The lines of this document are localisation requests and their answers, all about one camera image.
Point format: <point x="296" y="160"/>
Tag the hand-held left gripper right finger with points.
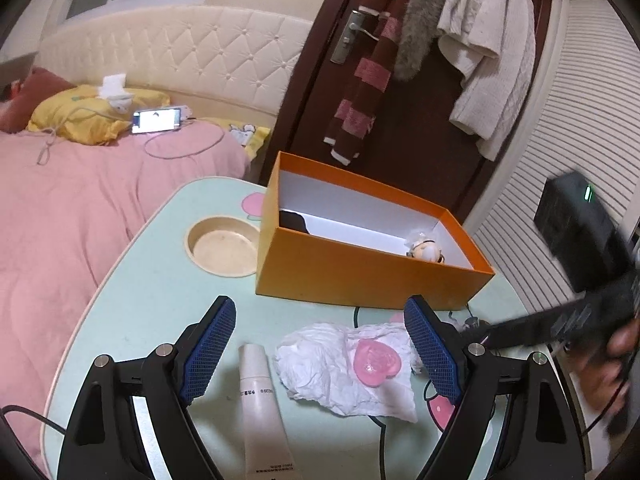
<point x="432" y="355"/>

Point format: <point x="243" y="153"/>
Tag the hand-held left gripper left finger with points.
<point x="210" y="350"/>

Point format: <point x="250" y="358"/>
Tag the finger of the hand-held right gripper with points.
<point x="520" y="330"/>

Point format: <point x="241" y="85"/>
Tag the pink heart-shaped item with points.
<point x="375" y="360"/>

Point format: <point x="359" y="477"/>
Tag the white cream tube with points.
<point x="262" y="410"/>

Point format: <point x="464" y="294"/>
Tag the white tissue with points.
<point x="320" y="370"/>

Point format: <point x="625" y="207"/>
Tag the orange cardboard box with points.
<point x="350" y="275"/>

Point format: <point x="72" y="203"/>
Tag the person's right hand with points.
<point x="622" y="350"/>

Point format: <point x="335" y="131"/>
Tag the small figurine in clear bag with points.
<point x="425" y="251"/>

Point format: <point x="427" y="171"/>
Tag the white louvered panel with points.
<point x="565" y="110"/>

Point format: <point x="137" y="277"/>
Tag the white knitted sweater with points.
<point x="495" y="85"/>

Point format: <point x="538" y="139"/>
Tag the pink bed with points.
<point x="75" y="235"/>

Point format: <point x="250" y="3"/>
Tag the dark brown wooden door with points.
<point x="415" y="125"/>

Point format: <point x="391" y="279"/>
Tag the yellow cartoon print pillow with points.
<point x="250" y="135"/>

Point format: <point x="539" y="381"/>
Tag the smartphone with lit screen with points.
<point x="155" y="120"/>

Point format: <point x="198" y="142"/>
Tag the grey fur collar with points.
<point x="415" y="35"/>

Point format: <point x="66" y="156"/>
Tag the maroon pink striped scarf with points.
<point x="370" y="70"/>

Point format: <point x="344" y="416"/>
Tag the plain yellow pillow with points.
<point x="80" y="120"/>

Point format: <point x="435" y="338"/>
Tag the white tissue pack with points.
<point x="112" y="87"/>

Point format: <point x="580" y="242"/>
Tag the cream tufted headboard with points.
<point x="200" y="50"/>

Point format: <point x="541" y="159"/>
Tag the dark red pillow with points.
<point x="35" y="95"/>

